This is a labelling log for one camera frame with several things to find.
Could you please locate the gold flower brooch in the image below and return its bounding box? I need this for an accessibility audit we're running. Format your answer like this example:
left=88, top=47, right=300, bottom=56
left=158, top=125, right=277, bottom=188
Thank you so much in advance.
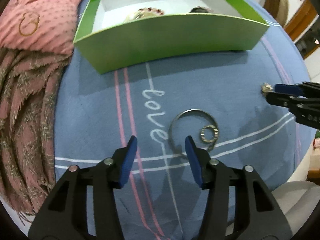
left=261, top=83, right=273, bottom=97

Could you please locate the silver metal bangle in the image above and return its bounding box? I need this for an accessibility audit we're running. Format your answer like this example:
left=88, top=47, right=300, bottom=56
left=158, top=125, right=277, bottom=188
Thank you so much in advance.
left=168, top=108, right=220, bottom=159

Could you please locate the red pink bead bracelet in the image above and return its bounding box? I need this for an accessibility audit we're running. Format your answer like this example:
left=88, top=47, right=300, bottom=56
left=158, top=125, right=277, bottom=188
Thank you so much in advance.
left=137, top=7, right=165, bottom=16

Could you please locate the pink dotted bear blanket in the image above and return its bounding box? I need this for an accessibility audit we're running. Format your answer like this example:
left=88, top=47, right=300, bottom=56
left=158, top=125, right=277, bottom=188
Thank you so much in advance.
left=1, top=0, right=81, bottom=55

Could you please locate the pink woven fringed scarf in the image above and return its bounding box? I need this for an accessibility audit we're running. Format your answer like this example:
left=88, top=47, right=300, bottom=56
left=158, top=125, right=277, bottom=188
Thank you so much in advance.
left=1, top=48, right=71, bottom=224

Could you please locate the wooden door frame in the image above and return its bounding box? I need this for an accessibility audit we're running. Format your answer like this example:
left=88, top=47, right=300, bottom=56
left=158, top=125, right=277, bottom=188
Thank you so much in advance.
left=285, top=0, right=319, bottom=59

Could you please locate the blue striped bed sheet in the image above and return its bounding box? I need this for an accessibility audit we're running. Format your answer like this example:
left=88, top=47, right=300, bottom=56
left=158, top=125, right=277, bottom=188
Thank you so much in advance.
left=54, top=0, right=315, bottom=239

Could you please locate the cream white wristwatch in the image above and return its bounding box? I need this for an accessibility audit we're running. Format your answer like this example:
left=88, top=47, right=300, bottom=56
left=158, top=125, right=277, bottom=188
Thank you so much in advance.
left=124, top=10, right=164, bottom=23

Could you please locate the small rhinestone ring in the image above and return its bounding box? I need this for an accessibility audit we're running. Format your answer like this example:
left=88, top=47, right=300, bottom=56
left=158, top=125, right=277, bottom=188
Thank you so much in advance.
left=198, top=124, right=220, bottom=144

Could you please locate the black fitness band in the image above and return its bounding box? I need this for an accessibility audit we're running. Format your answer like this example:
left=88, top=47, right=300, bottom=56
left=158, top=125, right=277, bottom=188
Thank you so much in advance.
left=189, top=7, right=210, bottom=13

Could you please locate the brown wooden chair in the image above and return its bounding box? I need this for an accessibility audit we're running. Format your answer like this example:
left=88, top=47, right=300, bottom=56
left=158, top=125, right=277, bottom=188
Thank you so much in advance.
left=264, top=0, right=289, bottom=27

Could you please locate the green cardboard box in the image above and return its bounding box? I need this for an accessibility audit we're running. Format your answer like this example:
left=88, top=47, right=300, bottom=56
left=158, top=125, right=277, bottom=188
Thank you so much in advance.
left=73, top=0, right=268, bottom=74

